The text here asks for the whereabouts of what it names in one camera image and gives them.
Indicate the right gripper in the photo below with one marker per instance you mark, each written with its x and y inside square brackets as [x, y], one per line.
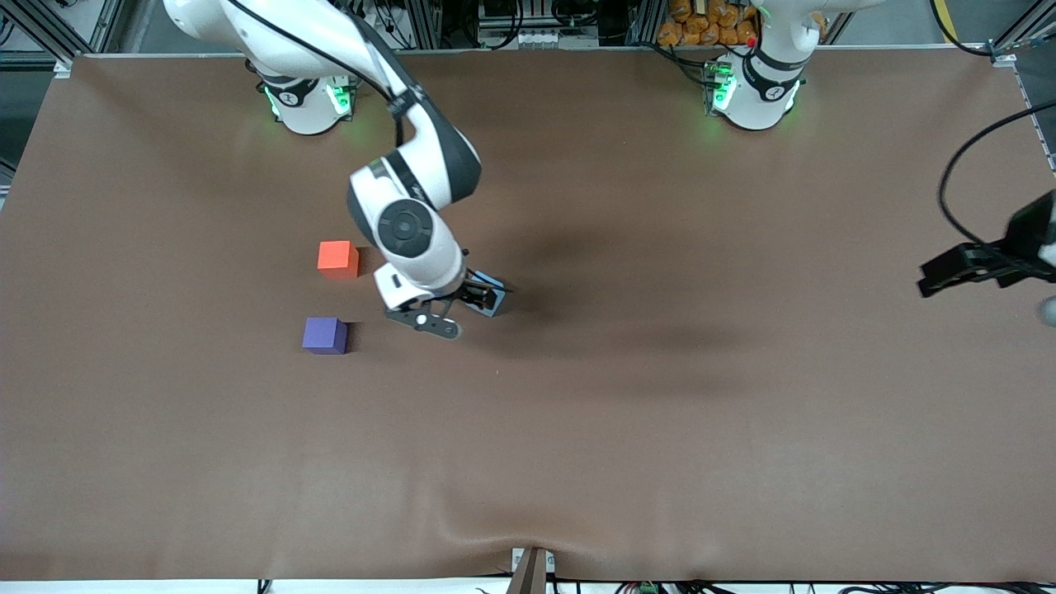
[468, 292]

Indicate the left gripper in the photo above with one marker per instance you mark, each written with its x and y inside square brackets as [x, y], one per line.
[1025, 239]

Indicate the blue foam block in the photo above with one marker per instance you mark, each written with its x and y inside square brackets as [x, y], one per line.
[497, 303]

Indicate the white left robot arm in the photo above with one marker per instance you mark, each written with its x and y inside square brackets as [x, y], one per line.
[755, 99]

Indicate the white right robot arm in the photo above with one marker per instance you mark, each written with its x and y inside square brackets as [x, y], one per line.
[412, 223]

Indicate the orange foam block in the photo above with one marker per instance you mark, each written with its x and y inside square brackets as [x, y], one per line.
[338, 259]

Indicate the purple foam block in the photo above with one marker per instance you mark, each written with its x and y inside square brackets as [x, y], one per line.
[323, 335]

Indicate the brown table mat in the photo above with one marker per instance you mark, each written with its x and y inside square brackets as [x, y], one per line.
[528, 429]

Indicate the white terminal strip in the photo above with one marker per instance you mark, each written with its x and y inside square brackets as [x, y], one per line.
[528, 39]

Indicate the pile of orange objects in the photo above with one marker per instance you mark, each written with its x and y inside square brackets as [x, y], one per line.
[701, 25]

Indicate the aluminium frame profile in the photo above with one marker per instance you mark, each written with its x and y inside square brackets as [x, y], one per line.
[1002, 54]
[107, 25]

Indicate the brown camera mount bracket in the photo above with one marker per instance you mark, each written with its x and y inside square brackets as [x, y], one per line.
[532, 573]

